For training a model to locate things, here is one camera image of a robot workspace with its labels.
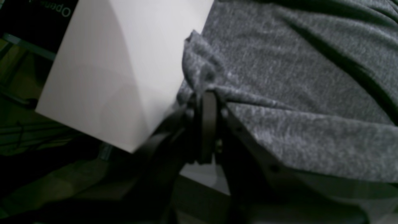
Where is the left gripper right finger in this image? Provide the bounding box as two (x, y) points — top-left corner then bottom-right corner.
(215, 98), (397, 224)

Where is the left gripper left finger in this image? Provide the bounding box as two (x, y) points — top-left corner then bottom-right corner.
(1, 92), (215, 224)

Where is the grey long-sleeve t-shirt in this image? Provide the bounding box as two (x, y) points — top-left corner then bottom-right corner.
(177, 0), (398, 183)

